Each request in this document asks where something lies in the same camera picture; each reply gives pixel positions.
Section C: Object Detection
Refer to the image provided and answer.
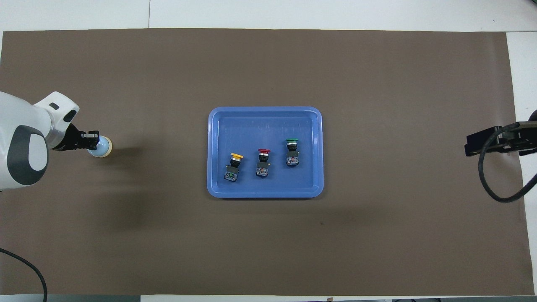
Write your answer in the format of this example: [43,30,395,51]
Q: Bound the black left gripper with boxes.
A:
[59,123,100,151]

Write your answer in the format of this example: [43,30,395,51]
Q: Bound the yellow push button switch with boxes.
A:
[224,153,244,182]

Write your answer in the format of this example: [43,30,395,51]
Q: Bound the blue plastic tray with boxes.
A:
[207,107,324,198]

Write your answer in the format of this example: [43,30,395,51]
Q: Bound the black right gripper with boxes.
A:
[464,122,537,156]

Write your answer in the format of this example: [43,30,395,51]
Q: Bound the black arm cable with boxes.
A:
[478,122,537,203]
[0,247,48,302]

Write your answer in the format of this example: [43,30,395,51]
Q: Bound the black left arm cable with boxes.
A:
[0,247,48,302]

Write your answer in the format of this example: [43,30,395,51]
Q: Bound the green push button switch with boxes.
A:
[285,138,299,166]

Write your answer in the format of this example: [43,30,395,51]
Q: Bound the light blue desk bell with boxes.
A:
[87,136,112,158]

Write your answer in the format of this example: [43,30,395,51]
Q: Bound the brown table mat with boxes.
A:
[0,28,533,296]

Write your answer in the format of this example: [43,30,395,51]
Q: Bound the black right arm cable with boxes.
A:
[478,122,537,203]

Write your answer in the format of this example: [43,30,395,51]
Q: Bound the red push button switch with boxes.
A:
[255,148,271,177]

